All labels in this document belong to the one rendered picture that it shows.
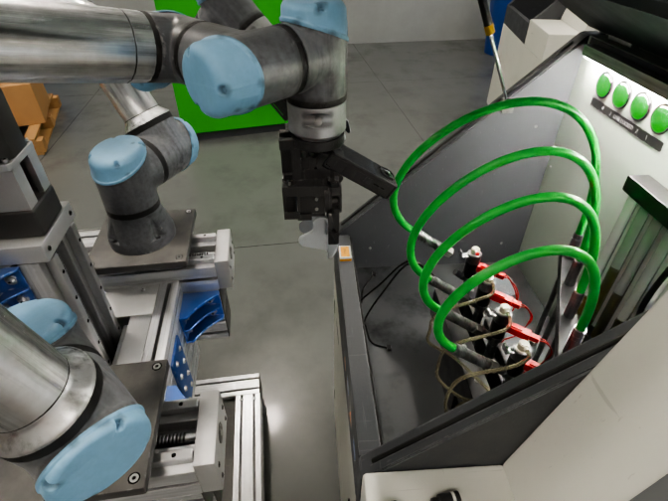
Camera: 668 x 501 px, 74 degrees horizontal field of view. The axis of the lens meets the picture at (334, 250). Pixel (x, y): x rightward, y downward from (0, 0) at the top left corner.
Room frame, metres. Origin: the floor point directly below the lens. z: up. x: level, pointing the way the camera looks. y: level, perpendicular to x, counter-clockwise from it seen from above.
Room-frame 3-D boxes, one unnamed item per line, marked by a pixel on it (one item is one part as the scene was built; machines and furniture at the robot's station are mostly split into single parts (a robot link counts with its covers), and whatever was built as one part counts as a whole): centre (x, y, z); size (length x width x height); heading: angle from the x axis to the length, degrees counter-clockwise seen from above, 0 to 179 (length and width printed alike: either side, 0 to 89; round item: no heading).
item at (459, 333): (0.57, -0.29, 0.91); 0.34 x 0.10 x 0.15; 3
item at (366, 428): (0.68, -0.04, 0.87); 0.62 x 0.04 x 0.16; 3
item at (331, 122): (0.55, 0.02, 1.45); 0.08 x 0.08 x 0.05
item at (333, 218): (0.53, 0.00, 1.31); 0.05 x 0.02 x 0.09; 4
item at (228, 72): (0.49, 0.10, 1.53); 0.11 x 0.11 x 0.08; 46
